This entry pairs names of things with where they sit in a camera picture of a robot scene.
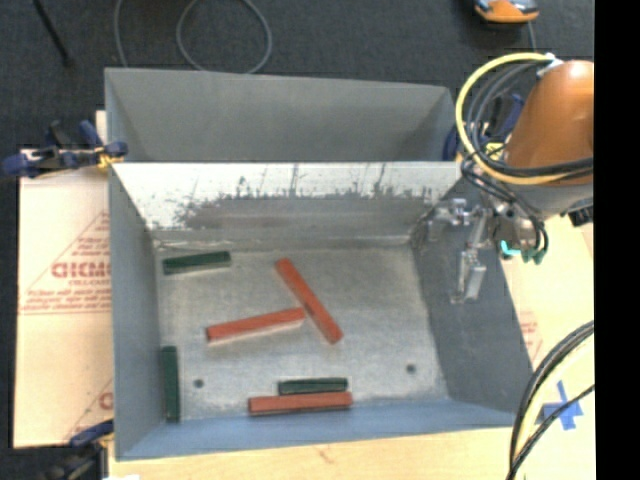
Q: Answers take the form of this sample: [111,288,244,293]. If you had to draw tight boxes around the dark green flat block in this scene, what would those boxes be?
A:
[159,345,182,424]
[162,250,233,276]
[277,376,349,397]

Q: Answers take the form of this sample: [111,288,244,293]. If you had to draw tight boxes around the grey metal bin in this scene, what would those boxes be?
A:
[103,66,535,462]

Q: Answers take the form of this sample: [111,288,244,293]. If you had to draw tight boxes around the black cylinder on white bracket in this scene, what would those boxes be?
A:
[568,205,595,229]

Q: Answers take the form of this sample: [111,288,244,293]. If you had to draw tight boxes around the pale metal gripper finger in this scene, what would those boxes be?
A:
[455,249,475,305]
[468,262,488,302]

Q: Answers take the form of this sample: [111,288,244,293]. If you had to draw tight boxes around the cardboard board with red print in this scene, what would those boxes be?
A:
[12,110,117,450]

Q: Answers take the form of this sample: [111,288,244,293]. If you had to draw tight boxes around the red-brown flat block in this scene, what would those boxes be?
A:
[204,306,307,346]
[247,391,355,417]
[273,257,345,346]

